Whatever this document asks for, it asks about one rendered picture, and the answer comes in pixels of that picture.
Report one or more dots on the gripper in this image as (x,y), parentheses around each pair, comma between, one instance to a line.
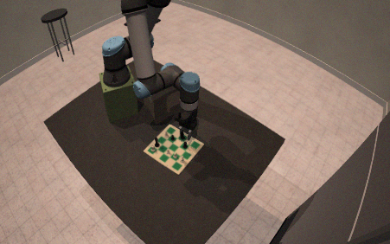
(186,116)

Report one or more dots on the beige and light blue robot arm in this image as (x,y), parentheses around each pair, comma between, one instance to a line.
(117,49)

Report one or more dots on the green and cream chessboard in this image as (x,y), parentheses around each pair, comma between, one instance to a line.
(176,146)

